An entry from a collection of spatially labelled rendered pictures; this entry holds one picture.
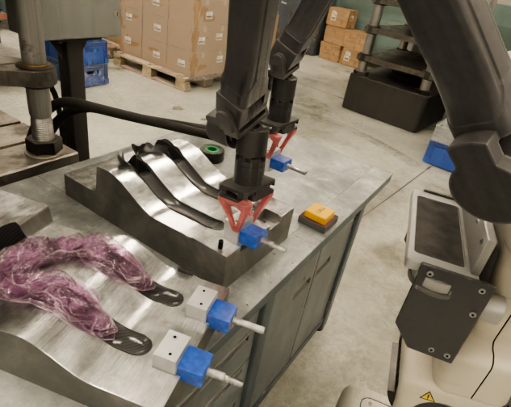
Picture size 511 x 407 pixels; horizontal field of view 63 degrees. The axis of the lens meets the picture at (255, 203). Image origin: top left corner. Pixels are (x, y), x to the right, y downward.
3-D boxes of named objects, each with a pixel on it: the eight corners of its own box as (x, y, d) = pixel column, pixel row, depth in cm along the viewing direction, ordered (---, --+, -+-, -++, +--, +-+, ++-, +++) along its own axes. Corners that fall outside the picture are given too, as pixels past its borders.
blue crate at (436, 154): (500, 175, 377) (511, 153, 366) (488, 188, 348) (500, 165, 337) (434, 150, 408) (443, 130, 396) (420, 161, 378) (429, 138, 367)
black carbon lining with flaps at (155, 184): (257, 213, 96) (264, 178, 91) (214, 242, 84) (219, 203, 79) (152, 161, 111) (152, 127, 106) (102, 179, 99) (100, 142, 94)
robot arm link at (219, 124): (226, 115, 65) (261, 86, 69) (182, 98, 72) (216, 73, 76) (245, 169, 74) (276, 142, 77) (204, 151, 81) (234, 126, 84)
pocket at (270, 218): (279, 229, 95) (282, 216, 93) (266, 239, 91) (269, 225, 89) (262, 221, 97) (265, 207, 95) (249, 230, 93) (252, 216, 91)
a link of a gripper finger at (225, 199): (214, 229, 80) (217, 185, 76) (236, 217, 86) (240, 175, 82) (242, 242, 77) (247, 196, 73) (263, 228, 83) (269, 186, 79)
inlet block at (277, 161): (308, 179, 107) (312, 161, 104) (299, 186, 103) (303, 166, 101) (266, 162, 113) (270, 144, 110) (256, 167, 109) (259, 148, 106)
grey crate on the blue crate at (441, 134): (510, 154, 366) (518, 139, 359) (500, 166, 338) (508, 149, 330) (442, 131, 397) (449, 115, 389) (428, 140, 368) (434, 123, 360)
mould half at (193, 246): (287, 238, 102) (298, 190, 95) (221, 292, 82) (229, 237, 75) (144, 165, 123) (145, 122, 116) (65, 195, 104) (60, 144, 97)
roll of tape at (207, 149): (197, 161, 130) (198, 152, 128) (200, 152, 137) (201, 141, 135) (222, 165, 130) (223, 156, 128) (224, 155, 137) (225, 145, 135)
